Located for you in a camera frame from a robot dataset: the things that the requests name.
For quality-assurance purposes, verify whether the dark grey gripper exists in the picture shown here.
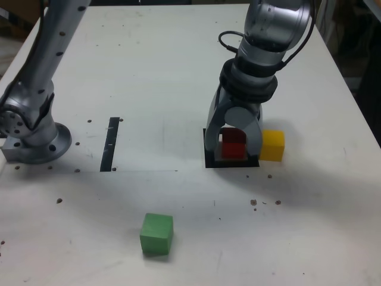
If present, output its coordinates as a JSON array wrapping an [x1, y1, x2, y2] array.
[[204, 85, 264, 157]]

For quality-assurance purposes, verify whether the red cube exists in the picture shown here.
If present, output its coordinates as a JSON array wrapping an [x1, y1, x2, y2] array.
[[221, 128, 248, 158]]

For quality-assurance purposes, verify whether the yellow cube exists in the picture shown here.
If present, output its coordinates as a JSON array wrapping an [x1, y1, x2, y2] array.
[[258, 129, 286, 163]]

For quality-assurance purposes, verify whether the green cube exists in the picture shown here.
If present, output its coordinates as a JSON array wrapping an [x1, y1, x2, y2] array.
[[139, 212, 174, 256]]

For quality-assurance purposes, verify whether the black tape square outline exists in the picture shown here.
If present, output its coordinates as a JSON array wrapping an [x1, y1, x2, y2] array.
[[202, 128, 260, 169]]

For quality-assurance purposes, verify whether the black tape strip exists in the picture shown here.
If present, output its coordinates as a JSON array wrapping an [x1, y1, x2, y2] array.
[[99, 117, 120, 173]]

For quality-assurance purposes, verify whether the pale hanging cloth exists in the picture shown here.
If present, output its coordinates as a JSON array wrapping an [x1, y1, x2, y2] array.
[[315, 0, 352, 56]]

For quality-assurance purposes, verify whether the brown cardboard box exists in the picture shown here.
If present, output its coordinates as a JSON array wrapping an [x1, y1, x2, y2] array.
[[0, 8, 41, 39]]

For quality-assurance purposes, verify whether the black cable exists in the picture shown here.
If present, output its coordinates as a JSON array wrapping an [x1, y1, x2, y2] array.
[[0, 0, 316, 104]]

